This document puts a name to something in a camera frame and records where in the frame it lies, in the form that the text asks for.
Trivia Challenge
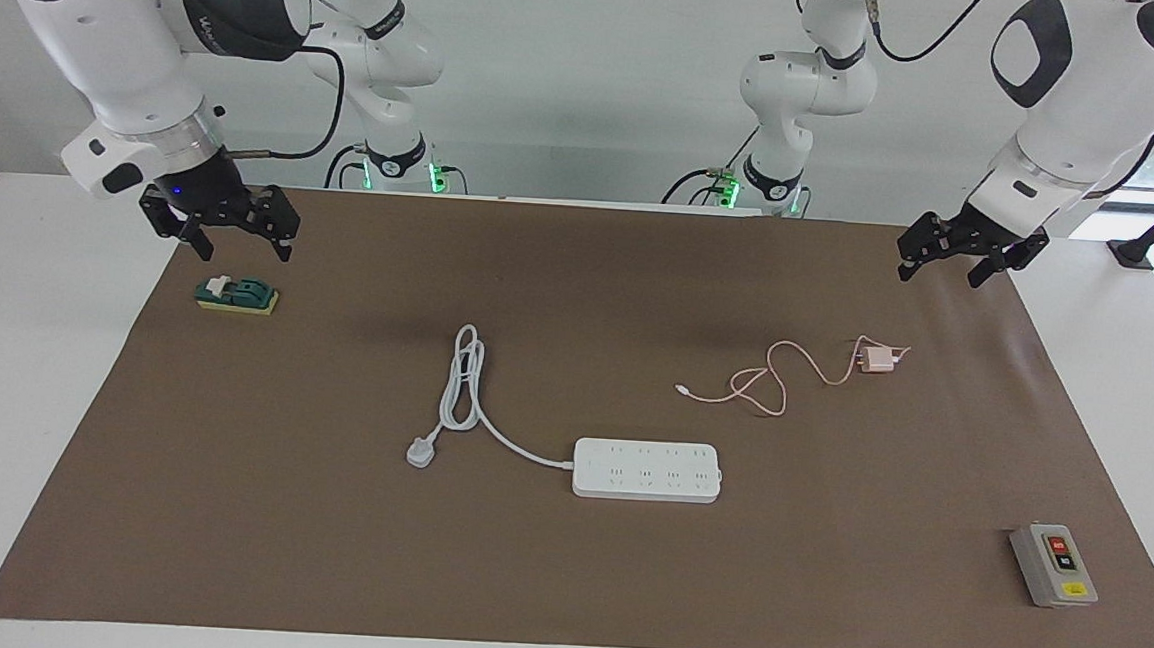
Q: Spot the pink charging cable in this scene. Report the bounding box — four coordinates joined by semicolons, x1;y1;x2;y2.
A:
674;325;888;424

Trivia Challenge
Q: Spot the grey on-off switch box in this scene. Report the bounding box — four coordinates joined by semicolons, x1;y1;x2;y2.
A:
1006;521;1104;610

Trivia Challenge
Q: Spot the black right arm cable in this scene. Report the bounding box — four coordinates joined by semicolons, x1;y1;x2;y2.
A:
221;37;350;165

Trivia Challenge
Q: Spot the green terminal block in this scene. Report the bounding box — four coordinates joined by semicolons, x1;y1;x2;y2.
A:
193;273;280;318

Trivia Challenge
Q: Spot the brown table mat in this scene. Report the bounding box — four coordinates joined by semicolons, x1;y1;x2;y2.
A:
0;169;1154;648

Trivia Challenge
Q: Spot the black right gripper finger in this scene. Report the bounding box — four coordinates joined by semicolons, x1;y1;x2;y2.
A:
137;199;215;263
245;186;304;264

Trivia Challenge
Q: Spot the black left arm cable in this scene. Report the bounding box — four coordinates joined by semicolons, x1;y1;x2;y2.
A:
851;0;1154;203

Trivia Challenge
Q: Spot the black arm base cable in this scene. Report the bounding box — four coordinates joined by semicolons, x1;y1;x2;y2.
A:
659;119;762;212
323;141;369;192

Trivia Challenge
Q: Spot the pink charger plug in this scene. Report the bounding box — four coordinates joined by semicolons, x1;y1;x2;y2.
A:
856;344;910;377

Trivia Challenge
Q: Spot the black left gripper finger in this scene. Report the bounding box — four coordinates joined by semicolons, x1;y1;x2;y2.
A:
967;228;1050;294
895;212;950;285

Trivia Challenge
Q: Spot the white power strip with cord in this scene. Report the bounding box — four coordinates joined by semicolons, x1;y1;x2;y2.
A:
405;321;732;506

